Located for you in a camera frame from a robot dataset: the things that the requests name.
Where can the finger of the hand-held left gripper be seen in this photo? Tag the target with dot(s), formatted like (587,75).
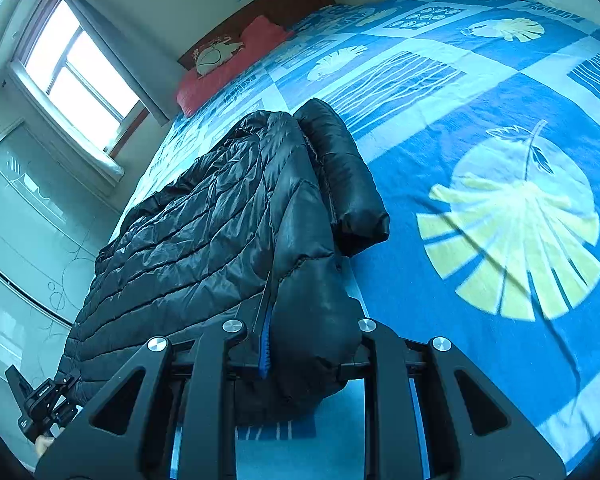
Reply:
(66,384)
(265,347)

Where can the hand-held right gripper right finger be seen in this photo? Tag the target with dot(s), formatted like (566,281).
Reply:
(380,355)

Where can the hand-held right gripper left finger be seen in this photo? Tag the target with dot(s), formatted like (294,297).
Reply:
(265,347)

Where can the black quilted puffer jacket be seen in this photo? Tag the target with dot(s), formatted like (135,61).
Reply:
(205,240)

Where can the person's left hand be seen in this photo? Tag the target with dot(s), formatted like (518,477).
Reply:
(47,444)

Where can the glass door wardrobe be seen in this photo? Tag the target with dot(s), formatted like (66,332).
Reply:
(25,240)

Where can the blue patterned bed sheet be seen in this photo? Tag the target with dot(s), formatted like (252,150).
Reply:
(480,110)

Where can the cartoon print pillow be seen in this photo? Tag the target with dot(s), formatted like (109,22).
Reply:
(217,55)

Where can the red pillow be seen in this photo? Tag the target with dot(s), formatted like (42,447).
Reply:
(250,50)

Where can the grey curtain beside headboard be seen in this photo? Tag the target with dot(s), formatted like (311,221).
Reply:
(115,55)

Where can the brown headboard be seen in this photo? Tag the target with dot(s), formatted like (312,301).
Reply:
(290,2)

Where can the window with white frame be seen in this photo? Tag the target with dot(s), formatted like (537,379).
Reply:
(75,70)

